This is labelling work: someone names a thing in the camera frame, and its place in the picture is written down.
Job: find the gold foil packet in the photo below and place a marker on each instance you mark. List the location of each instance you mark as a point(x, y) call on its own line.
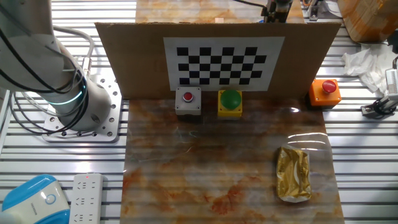
point(292, 174)

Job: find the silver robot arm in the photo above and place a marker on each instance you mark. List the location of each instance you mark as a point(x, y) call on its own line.
point(28, 46)

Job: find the upright metal bracket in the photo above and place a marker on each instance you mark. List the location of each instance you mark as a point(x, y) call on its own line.
point(313, 12)

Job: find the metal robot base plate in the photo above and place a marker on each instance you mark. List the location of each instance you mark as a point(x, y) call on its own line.
point(113, 124)

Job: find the blue and white device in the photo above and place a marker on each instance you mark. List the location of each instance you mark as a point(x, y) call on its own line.
point(28, 202)

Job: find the white power strip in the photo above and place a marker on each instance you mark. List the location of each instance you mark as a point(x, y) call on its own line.
point(85, 199)

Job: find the orange box red emergency button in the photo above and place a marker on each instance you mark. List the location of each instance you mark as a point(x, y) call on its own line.
point(323, 98)

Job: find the grey box red push button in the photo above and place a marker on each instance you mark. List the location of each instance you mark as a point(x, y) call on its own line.
point(188, 107)

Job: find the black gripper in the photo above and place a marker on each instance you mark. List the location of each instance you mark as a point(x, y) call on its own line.
point(280, 6)

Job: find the marble pattern table mat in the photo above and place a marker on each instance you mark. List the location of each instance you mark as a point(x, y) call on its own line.
point(202, 155)

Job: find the brown cardboard wall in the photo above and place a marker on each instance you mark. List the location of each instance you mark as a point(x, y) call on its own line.
point(130, 62)

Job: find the small wooden cube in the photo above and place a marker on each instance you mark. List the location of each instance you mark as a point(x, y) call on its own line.
point(219, 20)

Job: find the checkerboard calibration sheet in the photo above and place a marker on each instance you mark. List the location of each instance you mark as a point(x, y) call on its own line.
point(224, 67)

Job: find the metal camera mount clamp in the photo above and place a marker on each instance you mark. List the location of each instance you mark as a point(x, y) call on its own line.
point(377, 109)

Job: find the crumpled white tissue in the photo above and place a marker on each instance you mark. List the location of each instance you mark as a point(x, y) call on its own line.
point(367, 65)

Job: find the yellow box green mushroom button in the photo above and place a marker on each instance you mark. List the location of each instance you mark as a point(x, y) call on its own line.
point(230, 99)

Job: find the wrist camera with grey mount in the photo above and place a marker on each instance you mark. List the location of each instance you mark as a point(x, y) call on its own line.
point(264, 11)

